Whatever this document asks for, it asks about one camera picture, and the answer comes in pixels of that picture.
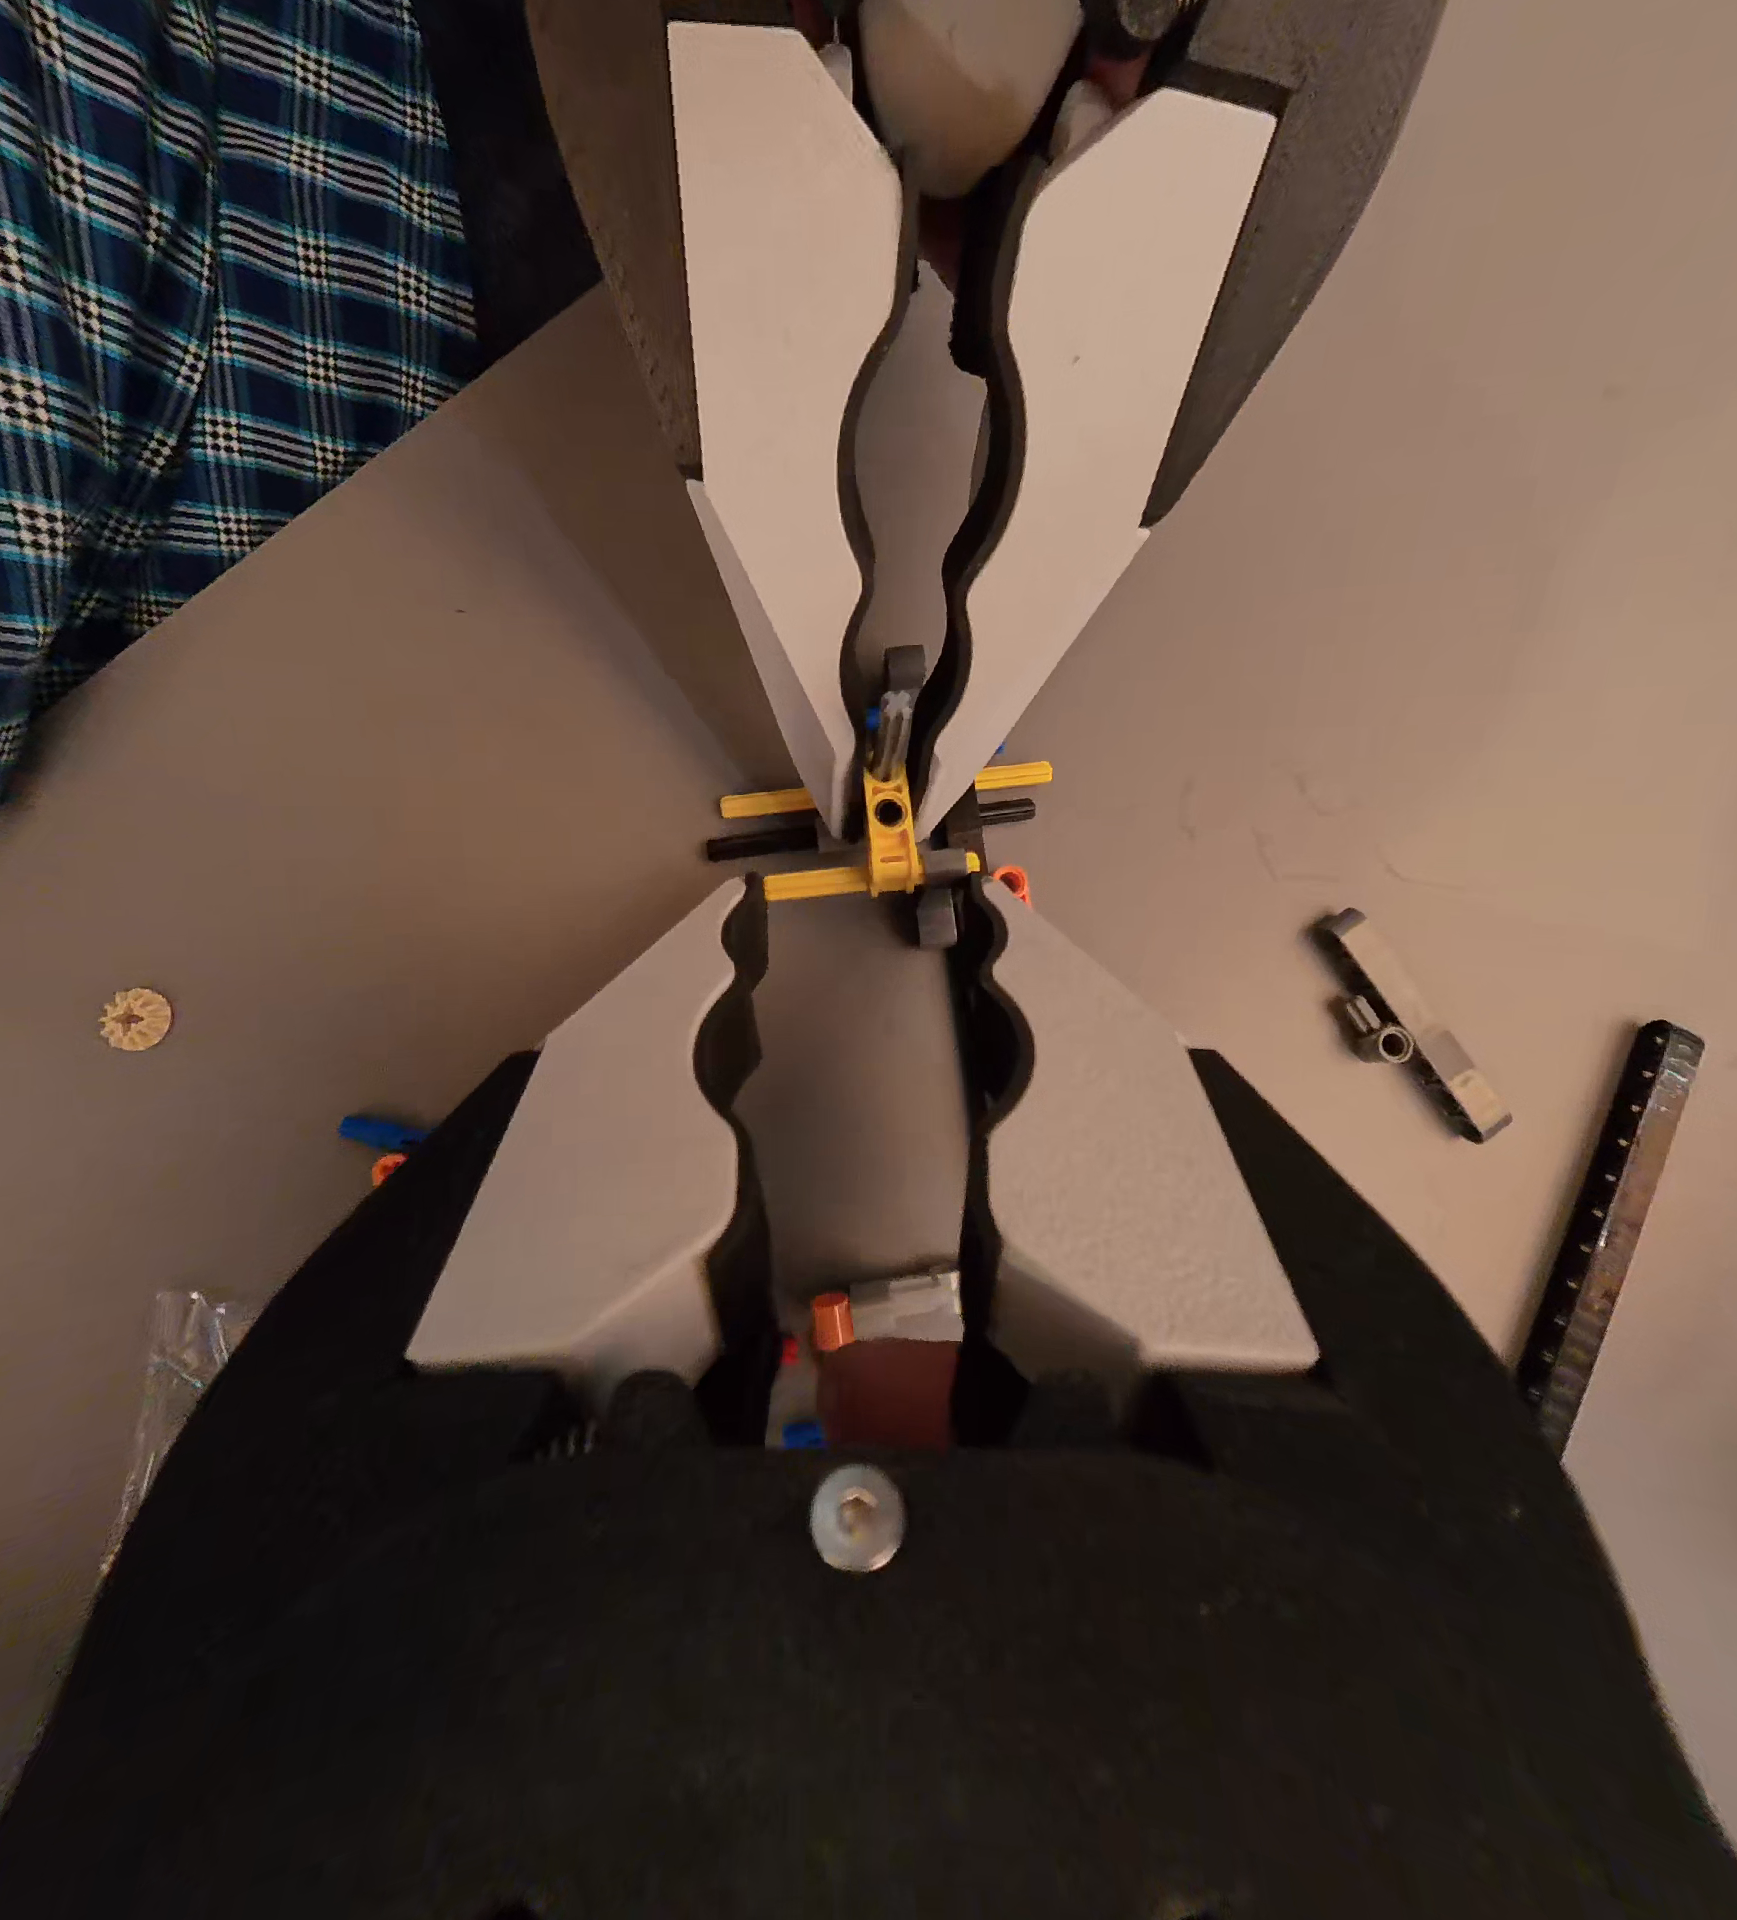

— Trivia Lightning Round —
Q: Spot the black lego gear rack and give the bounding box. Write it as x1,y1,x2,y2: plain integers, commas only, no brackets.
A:
1514,1022,1706,1455

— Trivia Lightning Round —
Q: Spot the brown lego piece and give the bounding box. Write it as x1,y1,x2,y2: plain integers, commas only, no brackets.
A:
824,1339,958,1450

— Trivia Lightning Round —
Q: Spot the light grey lego piece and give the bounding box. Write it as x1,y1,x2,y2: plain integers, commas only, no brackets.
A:
853,1264,966,1348

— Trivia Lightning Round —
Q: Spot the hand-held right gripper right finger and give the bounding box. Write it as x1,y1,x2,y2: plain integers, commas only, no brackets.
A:
949,874,1325,1370

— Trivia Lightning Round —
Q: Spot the yellow and black lego assembly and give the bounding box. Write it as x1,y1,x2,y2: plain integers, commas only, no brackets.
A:
708,646,1057,949

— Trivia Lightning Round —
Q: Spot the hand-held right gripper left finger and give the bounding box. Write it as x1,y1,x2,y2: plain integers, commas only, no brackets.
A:
402,867,791,1374

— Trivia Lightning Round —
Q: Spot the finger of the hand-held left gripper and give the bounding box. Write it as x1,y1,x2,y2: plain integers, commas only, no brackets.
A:
663,17,918,838
907,81,1292,836

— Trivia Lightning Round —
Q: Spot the grey lego beam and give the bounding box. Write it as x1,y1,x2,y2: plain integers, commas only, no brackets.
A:
1312,910,1514,1145

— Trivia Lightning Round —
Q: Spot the blue plaid cloth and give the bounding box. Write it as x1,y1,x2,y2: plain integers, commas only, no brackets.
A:
0,0,482,818

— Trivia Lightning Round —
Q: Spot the clear plastic bag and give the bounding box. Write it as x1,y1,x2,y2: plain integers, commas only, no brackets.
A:
106,1291,259,1581

